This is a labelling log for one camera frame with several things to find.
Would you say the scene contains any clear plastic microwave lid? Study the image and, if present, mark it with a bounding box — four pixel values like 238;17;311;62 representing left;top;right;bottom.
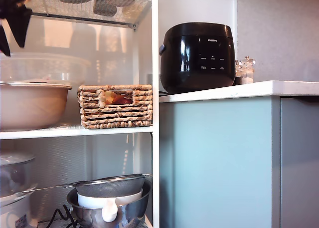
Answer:
0;51;92;85

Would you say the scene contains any white metal shelf unit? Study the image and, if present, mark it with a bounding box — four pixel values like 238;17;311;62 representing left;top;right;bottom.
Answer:
0;0;160;228

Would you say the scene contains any dark rounded rectangular container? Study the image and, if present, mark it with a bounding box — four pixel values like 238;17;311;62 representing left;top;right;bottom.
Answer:
93;0;118;17

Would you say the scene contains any yellow onion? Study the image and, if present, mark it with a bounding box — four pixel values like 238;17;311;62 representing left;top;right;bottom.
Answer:
104;90;118;104

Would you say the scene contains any red apple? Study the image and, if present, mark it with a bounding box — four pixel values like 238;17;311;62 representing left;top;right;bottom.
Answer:
113;97;133;105

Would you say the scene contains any woven wicker basket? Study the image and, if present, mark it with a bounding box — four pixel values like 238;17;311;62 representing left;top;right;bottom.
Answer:
76;84;153;130

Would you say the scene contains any black Philips rice cooker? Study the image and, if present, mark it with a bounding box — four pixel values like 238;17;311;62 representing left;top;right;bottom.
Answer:
159;22;236;95

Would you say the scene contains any white rice cooker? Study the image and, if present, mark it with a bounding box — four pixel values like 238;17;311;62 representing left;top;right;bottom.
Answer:
0;184;38;228

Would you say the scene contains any metal mesh strainer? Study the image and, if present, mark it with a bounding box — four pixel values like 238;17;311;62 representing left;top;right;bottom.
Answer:
13;173;153;199

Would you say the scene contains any white ceramic bowl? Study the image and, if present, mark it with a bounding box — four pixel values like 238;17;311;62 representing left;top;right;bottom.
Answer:
76;188;144;209

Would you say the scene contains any white plastic scoop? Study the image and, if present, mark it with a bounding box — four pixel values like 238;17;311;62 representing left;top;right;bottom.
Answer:
101;197;118;223

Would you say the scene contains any stainless steel mixing bowl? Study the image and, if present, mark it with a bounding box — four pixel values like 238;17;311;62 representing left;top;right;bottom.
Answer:
65;179;152;228

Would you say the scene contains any white stone countertop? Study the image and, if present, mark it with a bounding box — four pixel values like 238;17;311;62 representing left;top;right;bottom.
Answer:
158;80;319;104

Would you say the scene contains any glass pepper mill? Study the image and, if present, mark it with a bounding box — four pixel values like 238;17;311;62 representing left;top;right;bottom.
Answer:
234;59;244;85

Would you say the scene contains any grey-blue kitchen cabinet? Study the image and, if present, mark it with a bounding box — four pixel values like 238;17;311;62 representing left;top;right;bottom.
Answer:
158;96;319;228

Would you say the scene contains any black power cable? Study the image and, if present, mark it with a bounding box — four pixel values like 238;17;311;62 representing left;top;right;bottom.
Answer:
37;204;79;228

